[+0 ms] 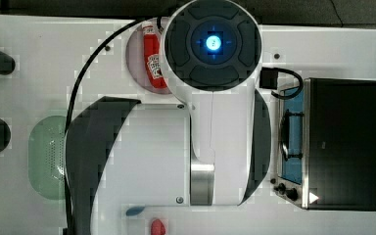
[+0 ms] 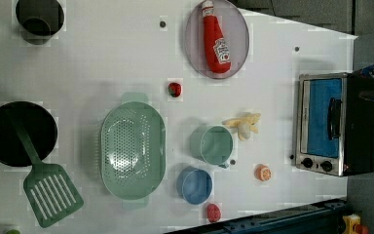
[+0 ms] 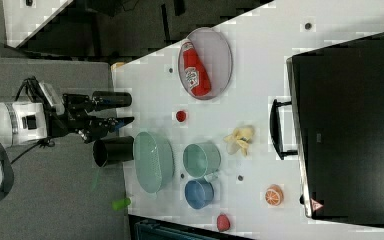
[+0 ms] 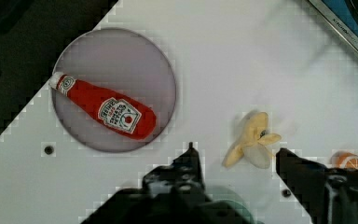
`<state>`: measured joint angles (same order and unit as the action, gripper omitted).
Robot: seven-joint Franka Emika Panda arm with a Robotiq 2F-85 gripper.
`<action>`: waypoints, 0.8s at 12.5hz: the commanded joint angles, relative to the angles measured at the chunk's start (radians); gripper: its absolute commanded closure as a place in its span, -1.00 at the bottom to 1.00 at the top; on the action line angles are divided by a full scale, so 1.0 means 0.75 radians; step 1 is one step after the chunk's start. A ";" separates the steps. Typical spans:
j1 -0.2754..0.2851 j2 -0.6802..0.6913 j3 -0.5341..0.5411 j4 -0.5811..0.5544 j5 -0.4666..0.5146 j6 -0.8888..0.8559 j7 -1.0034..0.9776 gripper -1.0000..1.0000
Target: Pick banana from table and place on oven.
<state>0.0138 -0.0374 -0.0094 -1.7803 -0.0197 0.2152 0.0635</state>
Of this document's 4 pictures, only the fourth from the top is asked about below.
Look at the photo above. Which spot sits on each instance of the plush peeled banana toy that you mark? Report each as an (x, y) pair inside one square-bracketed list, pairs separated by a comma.
[(253, 143)]

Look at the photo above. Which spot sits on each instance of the plush orange slice toy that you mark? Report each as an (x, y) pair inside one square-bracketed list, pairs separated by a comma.
[(345, 160)]

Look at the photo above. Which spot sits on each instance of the grey round plate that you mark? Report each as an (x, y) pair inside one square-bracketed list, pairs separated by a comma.
[(123, 61)]

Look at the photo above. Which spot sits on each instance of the black toaster oven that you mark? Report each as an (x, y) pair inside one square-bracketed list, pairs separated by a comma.
[(342, 16)]

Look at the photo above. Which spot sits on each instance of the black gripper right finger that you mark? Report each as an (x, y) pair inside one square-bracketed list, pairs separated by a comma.
[(329, 195)]

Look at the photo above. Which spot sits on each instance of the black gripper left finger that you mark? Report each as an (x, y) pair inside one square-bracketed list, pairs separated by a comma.
[(170, 194)]

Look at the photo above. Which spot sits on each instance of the plush red ketchup bottle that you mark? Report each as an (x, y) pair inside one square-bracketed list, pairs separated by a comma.
[(115, 111)]

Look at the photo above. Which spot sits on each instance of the green metal cup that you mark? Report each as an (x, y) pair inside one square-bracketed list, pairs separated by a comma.
[(227, 195)]

